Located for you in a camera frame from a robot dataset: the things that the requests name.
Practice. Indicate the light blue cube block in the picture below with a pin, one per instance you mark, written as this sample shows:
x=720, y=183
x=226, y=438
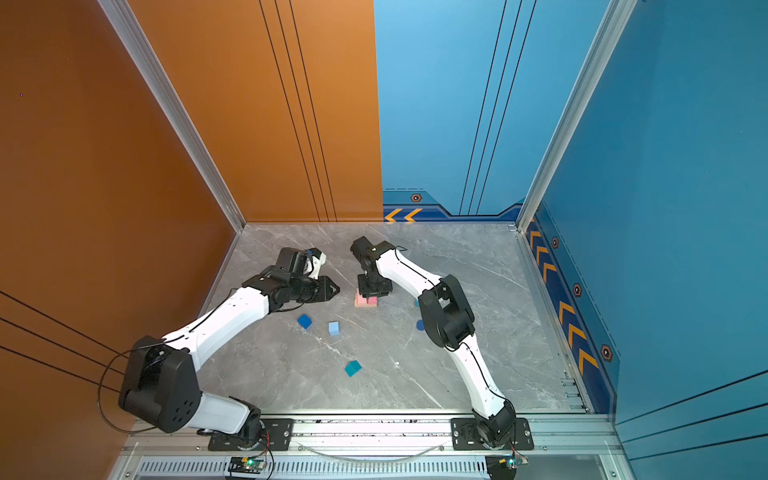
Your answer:
x=333, y=328

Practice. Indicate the teal cube block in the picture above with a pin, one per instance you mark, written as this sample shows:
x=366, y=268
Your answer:
x=352, y=368

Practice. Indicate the left green circuit board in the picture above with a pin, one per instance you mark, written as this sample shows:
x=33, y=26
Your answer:
x=248, y=467

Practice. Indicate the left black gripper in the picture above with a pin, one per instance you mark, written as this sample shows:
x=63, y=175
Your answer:
x=326, y=289

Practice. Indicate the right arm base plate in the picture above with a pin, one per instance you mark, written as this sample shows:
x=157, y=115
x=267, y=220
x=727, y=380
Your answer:
x=469, y=434

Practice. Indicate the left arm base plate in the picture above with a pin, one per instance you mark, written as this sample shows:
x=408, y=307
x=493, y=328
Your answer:
x=274, y=434

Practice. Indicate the engraved wood plank block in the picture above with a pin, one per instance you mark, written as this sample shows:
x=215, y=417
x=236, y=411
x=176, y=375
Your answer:
x=364, y=305

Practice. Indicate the right aluminium corner post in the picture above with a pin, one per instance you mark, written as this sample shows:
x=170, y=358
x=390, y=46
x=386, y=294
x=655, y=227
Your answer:
x=606, y=39

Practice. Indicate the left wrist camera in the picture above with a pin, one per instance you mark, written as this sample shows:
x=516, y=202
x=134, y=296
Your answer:
x=315, y=260

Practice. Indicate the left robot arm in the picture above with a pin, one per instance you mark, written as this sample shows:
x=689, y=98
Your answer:
x=160, y=384

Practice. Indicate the left aluminium corner post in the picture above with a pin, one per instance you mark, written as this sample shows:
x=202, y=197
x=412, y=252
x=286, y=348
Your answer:
x=129, y=31

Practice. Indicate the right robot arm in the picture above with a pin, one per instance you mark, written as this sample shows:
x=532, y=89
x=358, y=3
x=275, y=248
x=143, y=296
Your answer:
x=449, y=322

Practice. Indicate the aluminium front rail frame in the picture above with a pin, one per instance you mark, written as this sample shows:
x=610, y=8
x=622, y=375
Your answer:
x=397, y=444

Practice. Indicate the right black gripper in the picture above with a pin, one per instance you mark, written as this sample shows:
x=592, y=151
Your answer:
x=366, y=293

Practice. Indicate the right green circuit board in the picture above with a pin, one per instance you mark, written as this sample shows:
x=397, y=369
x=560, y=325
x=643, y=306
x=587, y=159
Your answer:
x=504, y=467

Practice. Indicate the dark blue cube block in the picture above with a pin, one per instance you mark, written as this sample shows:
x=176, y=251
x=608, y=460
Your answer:
x=304, y=321

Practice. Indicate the aluminium corner post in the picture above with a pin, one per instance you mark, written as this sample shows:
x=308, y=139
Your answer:
x=129, y=31
x=606, y=39

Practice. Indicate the green circuit board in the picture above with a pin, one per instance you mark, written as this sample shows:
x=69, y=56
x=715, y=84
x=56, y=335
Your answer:
x=504, y=467
x=248, y=467

